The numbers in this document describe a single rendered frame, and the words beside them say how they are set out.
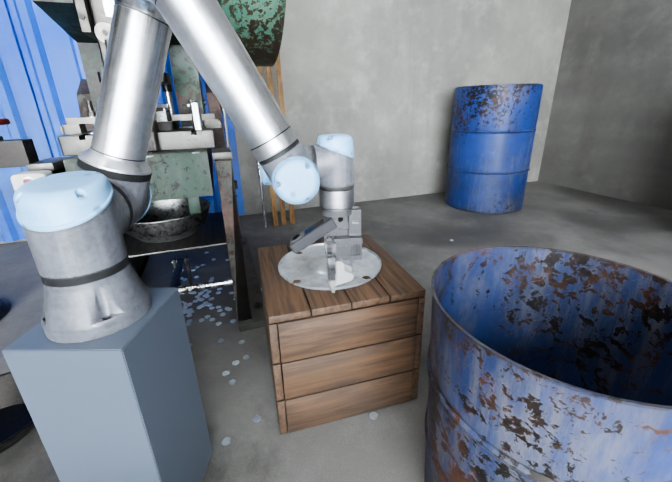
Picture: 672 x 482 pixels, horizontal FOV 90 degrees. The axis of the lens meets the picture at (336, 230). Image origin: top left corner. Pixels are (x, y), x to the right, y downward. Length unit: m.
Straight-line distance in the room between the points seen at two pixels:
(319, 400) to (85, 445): 0.47
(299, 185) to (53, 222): 0.34
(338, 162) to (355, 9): 2.23
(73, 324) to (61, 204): 0.18
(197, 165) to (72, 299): 0.67
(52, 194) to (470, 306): 0.78
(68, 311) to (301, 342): 0.44
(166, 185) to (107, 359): 0.70
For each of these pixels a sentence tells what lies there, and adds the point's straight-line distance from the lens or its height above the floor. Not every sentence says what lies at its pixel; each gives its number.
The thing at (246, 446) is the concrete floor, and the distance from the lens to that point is 1.00.
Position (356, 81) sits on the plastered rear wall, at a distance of 2.78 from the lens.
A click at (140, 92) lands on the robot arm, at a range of 0.69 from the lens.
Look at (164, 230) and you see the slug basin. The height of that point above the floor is 0.37.
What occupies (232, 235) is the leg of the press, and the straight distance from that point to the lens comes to 1.19.
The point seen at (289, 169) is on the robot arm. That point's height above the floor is 0.68.
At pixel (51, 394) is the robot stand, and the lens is 0.72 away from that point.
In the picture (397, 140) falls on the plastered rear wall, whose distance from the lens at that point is 2.95.
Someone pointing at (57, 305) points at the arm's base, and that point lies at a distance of 0.65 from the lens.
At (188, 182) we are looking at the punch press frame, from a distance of 1.20.
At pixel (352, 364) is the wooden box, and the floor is 0.17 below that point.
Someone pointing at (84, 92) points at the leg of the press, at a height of 0.84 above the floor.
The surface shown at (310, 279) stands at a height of 0.35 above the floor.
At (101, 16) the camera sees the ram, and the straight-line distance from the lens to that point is 1.39.
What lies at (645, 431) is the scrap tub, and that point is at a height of 0.44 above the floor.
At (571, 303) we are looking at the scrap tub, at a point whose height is 0.37.
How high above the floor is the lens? 0.77
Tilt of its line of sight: 20 degrees down
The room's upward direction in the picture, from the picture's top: 1 degrees counter-clockwise
